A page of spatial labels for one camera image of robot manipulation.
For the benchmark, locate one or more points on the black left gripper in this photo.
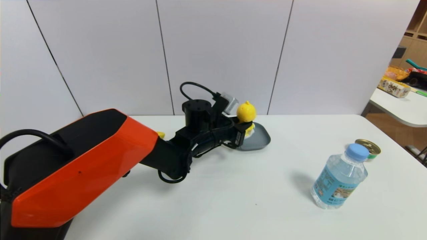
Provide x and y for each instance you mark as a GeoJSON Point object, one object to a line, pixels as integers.
{"type": "Point", "coordinates": [239, 136]}

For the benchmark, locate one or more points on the yellow duck scooter toy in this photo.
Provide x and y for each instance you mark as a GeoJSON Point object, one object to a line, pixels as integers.
{"type": "Point", "coordinates": [247, 111]}

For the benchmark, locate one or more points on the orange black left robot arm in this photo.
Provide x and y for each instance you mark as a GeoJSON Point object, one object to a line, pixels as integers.
{"type": "Point", "coordinates": [83, 160]}

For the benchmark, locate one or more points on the grey square toy pan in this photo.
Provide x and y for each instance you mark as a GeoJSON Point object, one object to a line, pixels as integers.
{"type": "Point", "coordinates": [260, 138]}

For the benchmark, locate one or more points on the yellow banana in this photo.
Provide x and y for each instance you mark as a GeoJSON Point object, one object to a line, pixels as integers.
{"type": "Point", "coordinates": [161, 134]}

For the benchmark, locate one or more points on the water bottle blue cap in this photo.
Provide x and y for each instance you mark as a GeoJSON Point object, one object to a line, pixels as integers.
{"type": "Point", "coordinates": [338, 181]}

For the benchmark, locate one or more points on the tin can gold lid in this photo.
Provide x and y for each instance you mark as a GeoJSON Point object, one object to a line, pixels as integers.
{"type": "Point", "coordinates": [371, 150]}

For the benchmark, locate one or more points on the printed cardboard box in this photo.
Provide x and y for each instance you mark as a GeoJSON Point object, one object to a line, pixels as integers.
{"type": "Point", "coordinates": [393, 88]}

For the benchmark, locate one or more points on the white round-cornered side table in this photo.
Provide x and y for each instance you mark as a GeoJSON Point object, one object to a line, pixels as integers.
{"type": "Point", "coordinates": [400, 108]}

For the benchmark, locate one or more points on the orange snack bag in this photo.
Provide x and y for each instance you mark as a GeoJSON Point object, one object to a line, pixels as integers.
{"type": "Point", "coordinates": [395, 73]}

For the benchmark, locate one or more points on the green flat strip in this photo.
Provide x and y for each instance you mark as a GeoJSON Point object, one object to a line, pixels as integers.
{"type": "Point", "coordinates": [421, 94]}

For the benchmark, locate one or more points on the wooden shelf unit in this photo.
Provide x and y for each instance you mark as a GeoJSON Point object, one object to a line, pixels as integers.
{"type": "Point", "coordinates": [415, 40]}

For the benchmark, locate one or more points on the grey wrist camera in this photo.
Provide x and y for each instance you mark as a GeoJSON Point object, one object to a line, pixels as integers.
{"type": "Point", "coordinates": [230, 103]}

